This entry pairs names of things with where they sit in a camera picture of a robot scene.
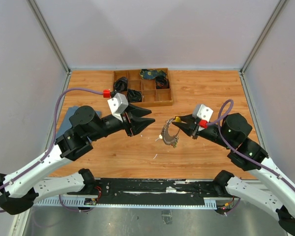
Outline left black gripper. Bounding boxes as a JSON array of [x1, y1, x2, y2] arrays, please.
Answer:
[[89, 101, 156, 141]]

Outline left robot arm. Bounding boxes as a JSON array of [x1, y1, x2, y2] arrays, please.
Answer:
[[0, 104, 155, 215]]

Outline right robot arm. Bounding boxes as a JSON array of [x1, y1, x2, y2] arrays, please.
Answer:
[[172, 109, 295, 236]]

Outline dark rolled tie centre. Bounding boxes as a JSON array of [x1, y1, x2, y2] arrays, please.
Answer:
[[127, 89, 143, 103]]

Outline dark rolled tie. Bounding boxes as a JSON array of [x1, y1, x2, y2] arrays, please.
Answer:
[[111, 77, 128, 97], [155, 76, 169, 89], [127, 89, 143, 103]]

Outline wooden compartment tray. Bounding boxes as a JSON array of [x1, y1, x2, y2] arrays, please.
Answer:
[[113, 68, 174, 108]]

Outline dark rolled tie left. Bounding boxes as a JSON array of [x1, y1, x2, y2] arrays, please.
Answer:
[[111, 77, 128, 97]]

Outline dark rolled tie right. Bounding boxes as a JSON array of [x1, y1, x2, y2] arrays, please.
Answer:
[[155, 76, 169, 89]]

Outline blue yellow patterned tie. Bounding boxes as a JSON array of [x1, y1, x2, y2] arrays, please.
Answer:
[[140, 69, 167, 80]]

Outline blue folded cloth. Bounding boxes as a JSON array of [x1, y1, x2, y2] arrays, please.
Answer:
[[55, 105, 102, 145]]

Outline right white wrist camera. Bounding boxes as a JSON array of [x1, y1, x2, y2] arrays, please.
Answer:
[[192, 104, 213, 131]]

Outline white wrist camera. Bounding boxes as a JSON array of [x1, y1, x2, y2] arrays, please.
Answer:
[[192, 104, 213, 131], [103, 89, 128, 122]]

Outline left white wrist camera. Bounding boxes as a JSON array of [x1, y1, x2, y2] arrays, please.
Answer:
[[103, 89, 128, 122]]

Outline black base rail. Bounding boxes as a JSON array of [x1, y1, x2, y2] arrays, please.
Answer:
[[68, 178, 233, 200]]

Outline grey slotted cable duct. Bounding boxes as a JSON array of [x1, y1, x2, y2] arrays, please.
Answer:
[[34, 195, 217, 210]]

